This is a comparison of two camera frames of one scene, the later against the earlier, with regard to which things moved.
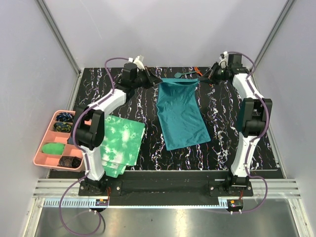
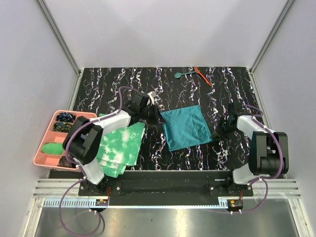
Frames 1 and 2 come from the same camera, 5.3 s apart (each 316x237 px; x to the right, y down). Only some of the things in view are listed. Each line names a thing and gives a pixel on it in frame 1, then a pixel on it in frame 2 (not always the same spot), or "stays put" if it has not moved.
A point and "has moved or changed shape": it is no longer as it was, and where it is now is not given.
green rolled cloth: (53, 148) stays put
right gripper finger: (206, 78) → (217, 137)
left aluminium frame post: (63, 45) stays put
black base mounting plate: (168, 184) stays put
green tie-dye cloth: (123, 140) stays put
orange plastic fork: (196, 69) stays put
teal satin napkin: (180, 113) has moved or changed shape
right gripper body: (219, 74) → (223, 128)
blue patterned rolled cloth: (64, 116) stays put
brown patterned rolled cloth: (70, 161) stays put
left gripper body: (141, 79) → (149, 114)
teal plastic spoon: (178, 74) stays put
